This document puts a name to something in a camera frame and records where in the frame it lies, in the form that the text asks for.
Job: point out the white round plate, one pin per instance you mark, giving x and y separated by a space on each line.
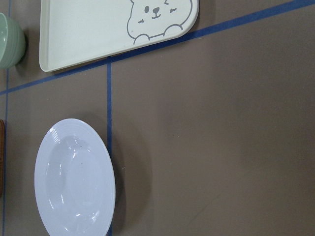
74 181

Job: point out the wooden cutting board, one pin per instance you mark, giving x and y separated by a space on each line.
2 139

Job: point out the green bowl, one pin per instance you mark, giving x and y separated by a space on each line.
12 42

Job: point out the cream bear tray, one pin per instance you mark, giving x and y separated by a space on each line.
78 31

